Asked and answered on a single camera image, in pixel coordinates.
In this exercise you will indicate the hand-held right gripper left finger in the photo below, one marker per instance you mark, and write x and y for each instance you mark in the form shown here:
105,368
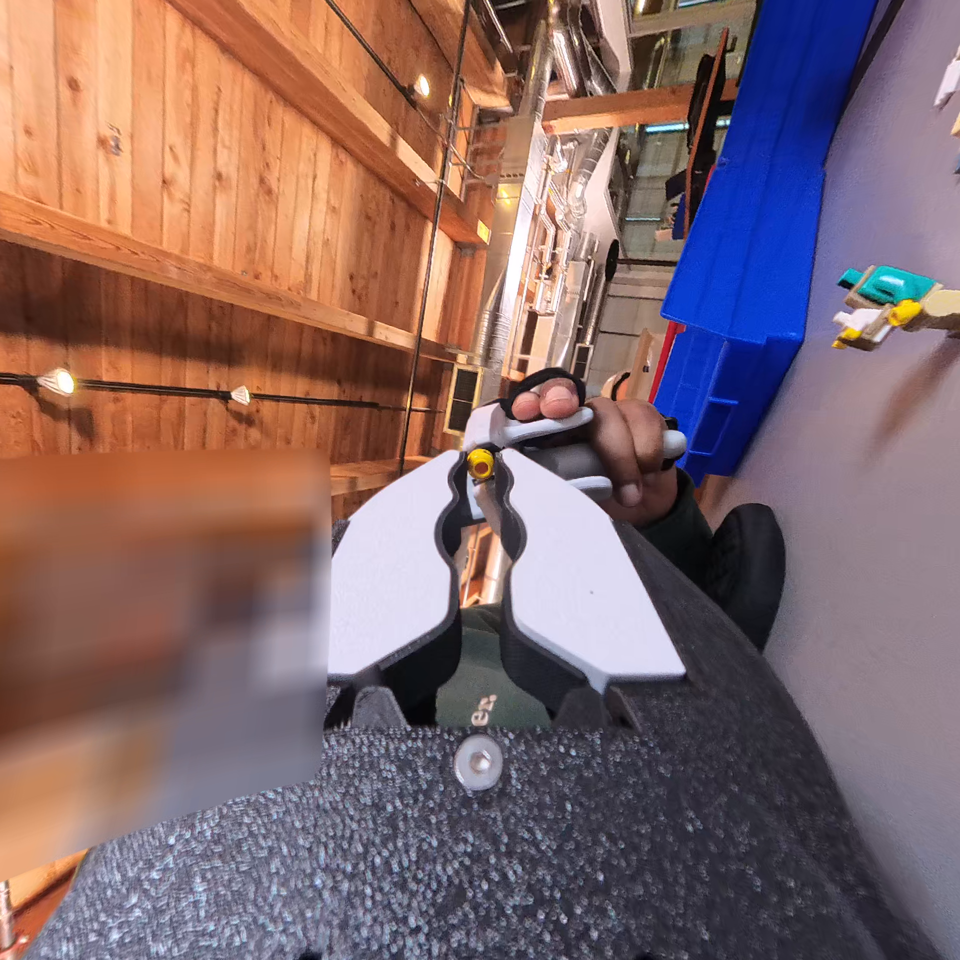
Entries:
382,585

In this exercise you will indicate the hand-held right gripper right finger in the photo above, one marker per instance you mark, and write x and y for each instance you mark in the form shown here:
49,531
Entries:
592,600

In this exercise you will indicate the yellow minifigure head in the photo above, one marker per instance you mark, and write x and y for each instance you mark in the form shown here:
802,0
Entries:
480,465

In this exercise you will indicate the person's left forearm green sleeve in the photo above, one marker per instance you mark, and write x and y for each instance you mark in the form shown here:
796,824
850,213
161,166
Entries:
675,532

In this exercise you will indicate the light wood side desk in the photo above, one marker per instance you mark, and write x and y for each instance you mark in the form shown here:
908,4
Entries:
646,360

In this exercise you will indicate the wooden top standing desk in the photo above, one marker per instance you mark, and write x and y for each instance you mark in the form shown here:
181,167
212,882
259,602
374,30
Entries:
705,112

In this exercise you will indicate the person's left hand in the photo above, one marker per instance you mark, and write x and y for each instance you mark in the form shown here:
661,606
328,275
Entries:
630,442

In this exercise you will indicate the white air vent grille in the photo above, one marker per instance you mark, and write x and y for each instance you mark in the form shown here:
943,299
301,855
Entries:
461,397

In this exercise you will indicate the person's torso green sweatshirt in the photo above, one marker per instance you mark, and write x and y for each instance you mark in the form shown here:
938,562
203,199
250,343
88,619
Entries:
480,675

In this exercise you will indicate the black mesh cushion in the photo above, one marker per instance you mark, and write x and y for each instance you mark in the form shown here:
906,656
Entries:
750,570

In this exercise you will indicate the black floor lamp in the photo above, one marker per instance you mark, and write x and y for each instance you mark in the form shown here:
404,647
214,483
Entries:
611,255

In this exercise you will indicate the black ceiling pipe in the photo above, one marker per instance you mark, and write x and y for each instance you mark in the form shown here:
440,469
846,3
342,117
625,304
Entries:
433,225

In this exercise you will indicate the ceiling track spotlight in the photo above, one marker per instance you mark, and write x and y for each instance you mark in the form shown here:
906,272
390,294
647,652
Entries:
240,394
60,381
421,86

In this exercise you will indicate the silver ceiling air duct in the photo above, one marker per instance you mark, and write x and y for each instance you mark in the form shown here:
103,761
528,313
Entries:
555,150

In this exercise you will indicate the orange wooden post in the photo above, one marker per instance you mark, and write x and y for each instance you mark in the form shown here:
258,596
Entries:
637,105

